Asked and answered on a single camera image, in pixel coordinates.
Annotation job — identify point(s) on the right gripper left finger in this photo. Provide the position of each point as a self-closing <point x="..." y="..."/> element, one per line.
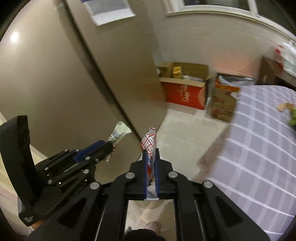
<point x="99" y="211"/>

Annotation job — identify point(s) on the dark wooden side table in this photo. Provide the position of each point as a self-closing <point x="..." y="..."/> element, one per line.
<point x="270" y="73"/>

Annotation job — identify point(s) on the white plastic shopping bag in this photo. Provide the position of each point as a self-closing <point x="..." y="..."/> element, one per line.
<point x="285" y="56"/>

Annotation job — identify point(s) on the red cardboard box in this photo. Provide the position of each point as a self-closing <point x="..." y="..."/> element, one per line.
<point x="186" y="84"/>

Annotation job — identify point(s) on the pink slipper foot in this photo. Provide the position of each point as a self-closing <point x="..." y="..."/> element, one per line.
<point x="155" y="226"/>

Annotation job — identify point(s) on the papers on refrigerator door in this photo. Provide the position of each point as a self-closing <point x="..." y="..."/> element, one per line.
<point x="107" y="11"/>

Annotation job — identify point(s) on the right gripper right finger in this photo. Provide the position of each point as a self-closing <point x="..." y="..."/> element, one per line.
<point x="202" y="210"/>

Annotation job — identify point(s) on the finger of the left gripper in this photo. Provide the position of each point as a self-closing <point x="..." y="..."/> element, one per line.
<point x="99" y="150"/>
<point x="62" y="169"/>

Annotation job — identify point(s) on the red white wrapper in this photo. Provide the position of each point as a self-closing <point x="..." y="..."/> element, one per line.
<point x="149" y="149"/>

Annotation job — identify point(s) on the brown printed cardboard box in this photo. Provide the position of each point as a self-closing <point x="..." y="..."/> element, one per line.
<point x="226" y="94"/>

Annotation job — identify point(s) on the white green wrapper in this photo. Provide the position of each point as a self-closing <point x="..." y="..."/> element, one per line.
<point x="119" y="132"/>

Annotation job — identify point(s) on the green bananas bunch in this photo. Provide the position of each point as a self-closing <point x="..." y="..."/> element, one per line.
<point x="292" y="121"/>

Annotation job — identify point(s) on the white framed window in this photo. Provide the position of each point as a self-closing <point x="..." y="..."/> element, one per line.
<point x="267" y="13"/>

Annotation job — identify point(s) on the purple checked tablecloth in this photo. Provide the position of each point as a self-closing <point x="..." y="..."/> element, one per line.
<point x="253" y="160"/>

